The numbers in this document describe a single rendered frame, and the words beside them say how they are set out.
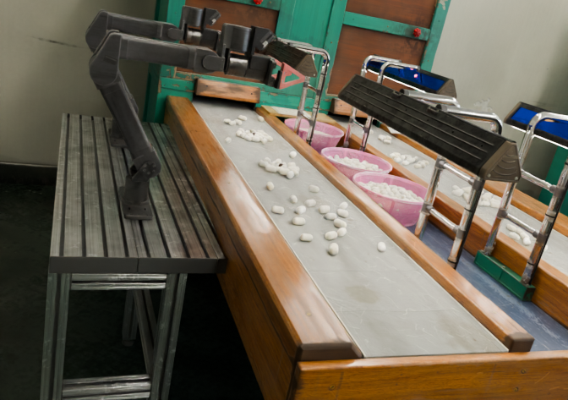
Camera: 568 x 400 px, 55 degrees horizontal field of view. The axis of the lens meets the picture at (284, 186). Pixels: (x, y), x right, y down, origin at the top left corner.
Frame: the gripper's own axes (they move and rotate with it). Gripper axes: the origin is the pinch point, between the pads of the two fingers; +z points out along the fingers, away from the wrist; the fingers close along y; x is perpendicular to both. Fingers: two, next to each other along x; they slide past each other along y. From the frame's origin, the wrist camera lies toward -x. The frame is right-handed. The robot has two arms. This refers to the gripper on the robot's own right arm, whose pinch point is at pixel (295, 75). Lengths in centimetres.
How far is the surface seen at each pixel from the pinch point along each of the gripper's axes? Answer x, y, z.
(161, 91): 30, 106, -18
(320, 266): 33, -46, -4
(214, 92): 26, 99, 4
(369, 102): 0.3, -25.5, 9.7
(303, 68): 0.9, 26.6, 13.2
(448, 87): -2, 25, 70
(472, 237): 34, -25, 55
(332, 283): 33, -53, -4
